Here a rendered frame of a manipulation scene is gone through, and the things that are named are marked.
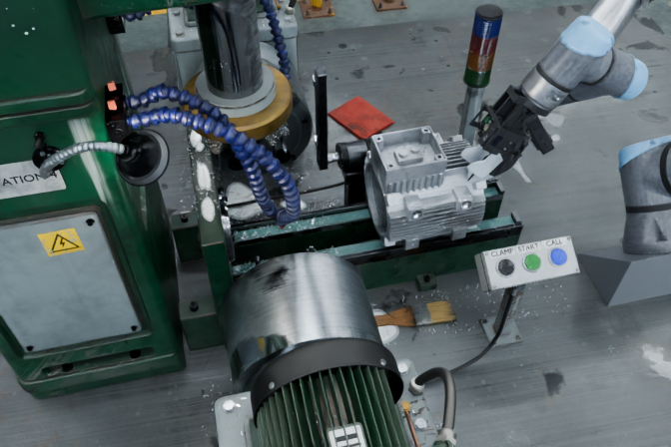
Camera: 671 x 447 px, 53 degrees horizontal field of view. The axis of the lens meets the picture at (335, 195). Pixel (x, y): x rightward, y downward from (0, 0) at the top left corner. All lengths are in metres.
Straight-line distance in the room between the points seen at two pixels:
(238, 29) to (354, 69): 1.07
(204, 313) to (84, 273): 0.30
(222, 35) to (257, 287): 0.39
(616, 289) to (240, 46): 0.93
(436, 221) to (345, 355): 0.62
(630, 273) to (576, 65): 0.50
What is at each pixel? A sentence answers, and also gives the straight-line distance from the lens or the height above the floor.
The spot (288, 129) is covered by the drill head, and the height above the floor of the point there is 1.06.
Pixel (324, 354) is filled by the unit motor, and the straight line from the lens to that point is 0.77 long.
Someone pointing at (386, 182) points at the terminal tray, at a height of 1.12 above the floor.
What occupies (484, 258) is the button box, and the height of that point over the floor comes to 1.08.
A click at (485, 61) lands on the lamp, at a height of 1.10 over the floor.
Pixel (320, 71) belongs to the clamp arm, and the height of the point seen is 1.25.
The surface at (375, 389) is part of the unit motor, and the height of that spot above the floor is 1.34.
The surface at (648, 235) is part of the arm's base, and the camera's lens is 1.53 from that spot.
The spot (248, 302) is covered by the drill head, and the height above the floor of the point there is 1.14.
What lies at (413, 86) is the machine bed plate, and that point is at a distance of 2.00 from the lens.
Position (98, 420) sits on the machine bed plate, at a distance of 1.42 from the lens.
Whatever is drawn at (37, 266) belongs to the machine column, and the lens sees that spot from 1.12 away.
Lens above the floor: 2.03
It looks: 48 degrees down
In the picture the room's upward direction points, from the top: straight up
